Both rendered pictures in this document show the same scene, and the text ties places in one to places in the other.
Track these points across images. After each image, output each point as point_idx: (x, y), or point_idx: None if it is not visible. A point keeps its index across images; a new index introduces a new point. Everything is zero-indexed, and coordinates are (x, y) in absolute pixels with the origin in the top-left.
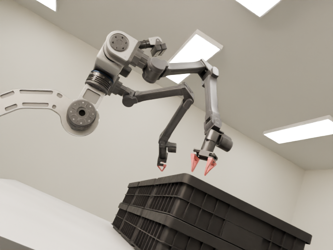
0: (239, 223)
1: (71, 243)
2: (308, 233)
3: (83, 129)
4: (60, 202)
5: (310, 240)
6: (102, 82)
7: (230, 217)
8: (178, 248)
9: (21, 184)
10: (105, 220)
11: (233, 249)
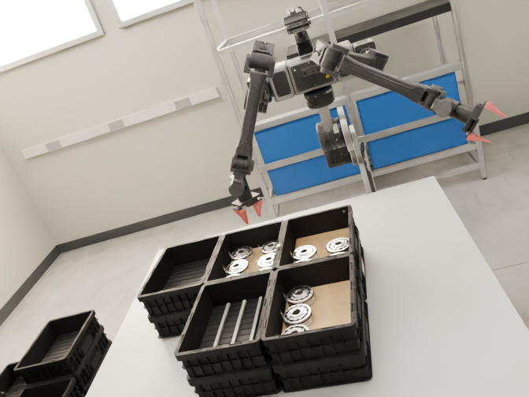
0: (160, 278)
1: None
2: (137, 294)
3: (337, 147)
4: (386, 214)
5: (138, 299)
6: (306, 102)
7: (161, 273)
8: None
9: (386, 194)
10: (453, 231)
11: None
